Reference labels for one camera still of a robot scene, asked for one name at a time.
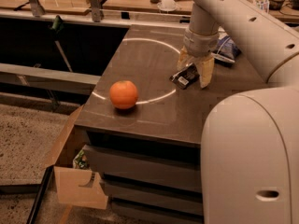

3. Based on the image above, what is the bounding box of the green handled tool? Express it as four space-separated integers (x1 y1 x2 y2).
50 15 74 73

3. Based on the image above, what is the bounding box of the grey drawer cabinet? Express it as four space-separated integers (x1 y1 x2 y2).
76 25 264 224

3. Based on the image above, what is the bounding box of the black rxbar chocolate wrapper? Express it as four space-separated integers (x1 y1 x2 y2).
169 63 199 90

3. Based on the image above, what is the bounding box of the black mesh cup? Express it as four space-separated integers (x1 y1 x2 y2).
269 0 285 10

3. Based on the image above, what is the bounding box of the green snack bag in box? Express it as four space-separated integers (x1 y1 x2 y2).
73 149 89 170

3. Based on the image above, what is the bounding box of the middle metal bracket post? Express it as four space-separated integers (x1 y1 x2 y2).
90 0 103 22

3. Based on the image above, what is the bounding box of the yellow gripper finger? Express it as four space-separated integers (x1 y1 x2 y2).
196 55 214 89
177 47 195 70

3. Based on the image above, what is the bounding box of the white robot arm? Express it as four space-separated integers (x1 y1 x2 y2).
184 0 299 224

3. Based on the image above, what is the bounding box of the open cardboard box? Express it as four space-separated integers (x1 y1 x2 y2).
45 106 108 210

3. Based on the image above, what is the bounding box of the colourful small carton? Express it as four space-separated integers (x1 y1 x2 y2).
252 0 269 13

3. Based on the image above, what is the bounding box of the metal bracket post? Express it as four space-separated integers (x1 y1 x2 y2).
29 0 45 17
90 0 103 22

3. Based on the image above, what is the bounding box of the blue chip bag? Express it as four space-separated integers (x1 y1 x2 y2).
212 35 241 67

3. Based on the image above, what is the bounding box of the left metal bracket post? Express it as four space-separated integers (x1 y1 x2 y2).
29 0 45 17

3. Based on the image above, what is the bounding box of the grey metal rail beam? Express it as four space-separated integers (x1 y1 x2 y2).
0 63 100 95

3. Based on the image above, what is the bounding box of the orange fruit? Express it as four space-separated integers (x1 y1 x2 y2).
109 80 138 109

